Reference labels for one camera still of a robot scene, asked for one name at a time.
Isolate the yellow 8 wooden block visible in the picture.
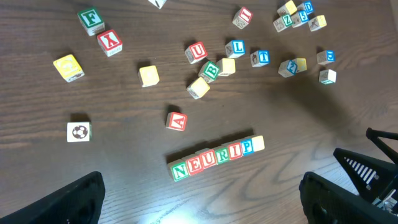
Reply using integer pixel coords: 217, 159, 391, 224
308, 15, 327, 32

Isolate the yellow O wooden block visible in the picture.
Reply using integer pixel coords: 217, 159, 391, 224
139, 65, 160, 87

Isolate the blue T wooden block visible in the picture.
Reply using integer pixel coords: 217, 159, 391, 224
250, 50, 271, 67

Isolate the yellow block behind Z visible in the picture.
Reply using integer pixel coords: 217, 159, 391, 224
277, 0, 297, 17

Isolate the red E wooden block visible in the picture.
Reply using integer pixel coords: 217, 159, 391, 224
182, 154, 204, 176

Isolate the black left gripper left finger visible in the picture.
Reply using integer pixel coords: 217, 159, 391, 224
1, 171, 105, 224

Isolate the yellow hammer wooden block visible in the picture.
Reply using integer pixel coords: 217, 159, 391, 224
293, 58, 307, 73

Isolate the green white Z block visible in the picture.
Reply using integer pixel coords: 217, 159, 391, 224
318, 69, 337, 85

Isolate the yellow block beside B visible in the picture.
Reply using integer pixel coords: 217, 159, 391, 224
216, 58, 236, 77

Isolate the blue X wooden block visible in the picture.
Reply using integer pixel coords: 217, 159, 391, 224
148, 0, 167, 9

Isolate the blue D block right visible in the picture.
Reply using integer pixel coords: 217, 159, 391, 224
317, 50, 335, 65

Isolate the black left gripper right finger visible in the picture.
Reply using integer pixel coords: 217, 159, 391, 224
299, 172, 397, 224

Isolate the soccer ball O wooden block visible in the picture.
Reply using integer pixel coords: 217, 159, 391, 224
67, 122, 91, 142

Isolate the red X wooden block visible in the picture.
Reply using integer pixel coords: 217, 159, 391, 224
97, 29, 123, 57

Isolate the red u block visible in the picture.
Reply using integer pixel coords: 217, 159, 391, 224
195, 148, 218, 169
185, 42, 208, 64

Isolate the blue P wooden block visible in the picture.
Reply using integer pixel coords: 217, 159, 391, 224
238, 138, 254, 156

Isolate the green R wooden block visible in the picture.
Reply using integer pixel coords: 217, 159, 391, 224
214, 146, 229, 165

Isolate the yellow G wooden block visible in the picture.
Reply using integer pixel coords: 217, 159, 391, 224
53, 54, 85, 83

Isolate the blue D block upper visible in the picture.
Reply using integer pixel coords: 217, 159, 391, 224
297, 1, 314, 15

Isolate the green N wooden block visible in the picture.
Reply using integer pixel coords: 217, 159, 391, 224
167, 159, 189, 182

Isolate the blue 5 wooden block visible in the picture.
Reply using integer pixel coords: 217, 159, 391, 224
291, 11, 309, 28

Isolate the red i block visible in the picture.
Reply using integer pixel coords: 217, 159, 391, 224
223, 141, 243, 161
232, 7, 253, 29

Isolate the green B wooden block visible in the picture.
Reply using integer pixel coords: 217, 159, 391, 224
198, 61, 220, 83

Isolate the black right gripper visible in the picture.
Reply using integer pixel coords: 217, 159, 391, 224
333, 127, 398, 215

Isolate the green F wooden block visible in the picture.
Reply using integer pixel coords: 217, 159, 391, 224
77, 7, 105, 36

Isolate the blue d block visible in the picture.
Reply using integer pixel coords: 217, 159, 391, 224
297, 1, 314, 15
317, 50, 335, 65

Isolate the yellow acorn wooden block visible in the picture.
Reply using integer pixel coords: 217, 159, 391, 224
187, 77, 210, 99

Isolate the blue 2 wooden block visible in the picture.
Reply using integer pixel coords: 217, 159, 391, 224
278, 60, 298, 78

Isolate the blue L wooden block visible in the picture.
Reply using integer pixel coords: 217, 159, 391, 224
225, 40, 246, 58

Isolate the red A wooden block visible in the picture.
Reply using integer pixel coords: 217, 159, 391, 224
165, 112, 187, 131

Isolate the green Z wooden block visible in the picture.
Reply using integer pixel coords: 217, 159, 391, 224
273, 14, 293, 32

